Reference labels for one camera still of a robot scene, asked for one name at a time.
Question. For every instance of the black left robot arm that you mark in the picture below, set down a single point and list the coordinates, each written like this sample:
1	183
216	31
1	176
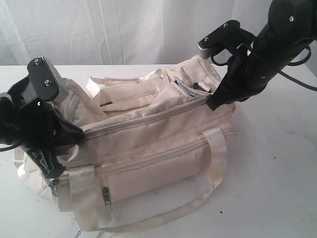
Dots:
36	127

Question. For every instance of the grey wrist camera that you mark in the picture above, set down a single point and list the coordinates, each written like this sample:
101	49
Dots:
214	43
48	84

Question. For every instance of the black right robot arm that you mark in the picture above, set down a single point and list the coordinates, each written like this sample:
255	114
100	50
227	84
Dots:
291	28

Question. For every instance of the white backdrop curtain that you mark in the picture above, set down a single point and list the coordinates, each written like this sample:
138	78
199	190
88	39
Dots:
117	31

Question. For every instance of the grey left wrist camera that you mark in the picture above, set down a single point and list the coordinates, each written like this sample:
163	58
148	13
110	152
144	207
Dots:
48	84

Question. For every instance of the cream white duffel bag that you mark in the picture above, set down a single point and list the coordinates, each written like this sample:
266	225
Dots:
141	134

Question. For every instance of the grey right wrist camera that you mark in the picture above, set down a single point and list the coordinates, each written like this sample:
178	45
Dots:
214	43

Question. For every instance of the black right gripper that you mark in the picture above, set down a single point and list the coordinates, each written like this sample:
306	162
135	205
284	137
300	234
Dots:
247	76

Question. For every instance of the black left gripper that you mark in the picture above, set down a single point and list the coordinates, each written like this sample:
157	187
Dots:
28	121

